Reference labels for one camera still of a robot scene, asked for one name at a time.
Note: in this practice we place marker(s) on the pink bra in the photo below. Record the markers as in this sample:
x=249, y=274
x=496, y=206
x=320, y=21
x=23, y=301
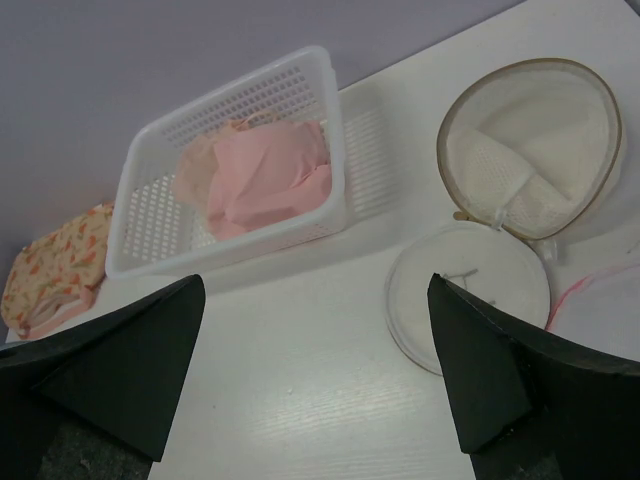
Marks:
x=268, y=174

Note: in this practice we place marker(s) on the white plastic laundry basket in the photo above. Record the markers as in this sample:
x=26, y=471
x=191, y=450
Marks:
x=154, y=234

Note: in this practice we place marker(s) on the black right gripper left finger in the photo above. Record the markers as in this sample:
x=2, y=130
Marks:
x=120, y=375

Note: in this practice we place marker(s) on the pink-trimmed white laundry bag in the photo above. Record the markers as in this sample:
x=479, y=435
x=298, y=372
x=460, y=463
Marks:
x=601, y=312

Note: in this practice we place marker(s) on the floral orange laundry bag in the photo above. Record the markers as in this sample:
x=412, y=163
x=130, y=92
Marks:
x=57, y=277

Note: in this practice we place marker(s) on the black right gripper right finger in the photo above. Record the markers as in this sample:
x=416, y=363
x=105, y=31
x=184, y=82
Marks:
x=528, y=404

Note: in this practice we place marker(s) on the tan-trimmed white laundry bag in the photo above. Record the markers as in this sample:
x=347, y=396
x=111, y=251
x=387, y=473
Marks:
x=527, y=154

